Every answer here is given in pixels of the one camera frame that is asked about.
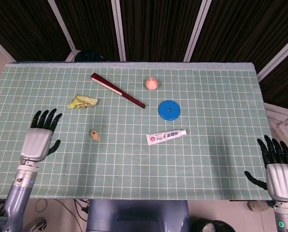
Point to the beige floor object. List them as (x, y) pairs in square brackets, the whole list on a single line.
[(257, 206)]

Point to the peach coloured ball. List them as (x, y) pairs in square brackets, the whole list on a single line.
[(151, 83)]

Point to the blue disc with hole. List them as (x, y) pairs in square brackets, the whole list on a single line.
[(168, 113)]

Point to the dark red folded fan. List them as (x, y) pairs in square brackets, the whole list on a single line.
[(117, 90)]

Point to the black waste bin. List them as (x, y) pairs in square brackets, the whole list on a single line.
[(211, 227)]

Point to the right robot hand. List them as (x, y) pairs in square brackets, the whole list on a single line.
[(281, 181)]

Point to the chrome metal leg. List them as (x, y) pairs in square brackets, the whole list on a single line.
[(38, 224)]

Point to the blue-grey robot torso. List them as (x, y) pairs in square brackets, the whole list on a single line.
[(134, 217)]

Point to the white toothpaste tube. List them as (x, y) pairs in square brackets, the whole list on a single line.
[(165, 136)]

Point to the white metal rack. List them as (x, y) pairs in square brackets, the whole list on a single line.
[(281, 118)]

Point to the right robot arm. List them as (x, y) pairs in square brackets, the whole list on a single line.
[(287, 217)]

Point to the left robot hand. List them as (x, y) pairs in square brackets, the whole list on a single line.
[(36, 143)]

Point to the black object behind table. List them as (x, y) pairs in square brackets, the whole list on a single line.
[(89, 56)]

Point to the green checkered tablecloth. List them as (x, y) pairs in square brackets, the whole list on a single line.
[(182, 169)]

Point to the crumpled yellow-green wrapper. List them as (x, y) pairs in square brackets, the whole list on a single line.
[(82, 101)]

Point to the white partition post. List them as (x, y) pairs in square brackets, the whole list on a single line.
[(118, 29), (61, 23), (1, 47), (197, 29), (279, 56)]

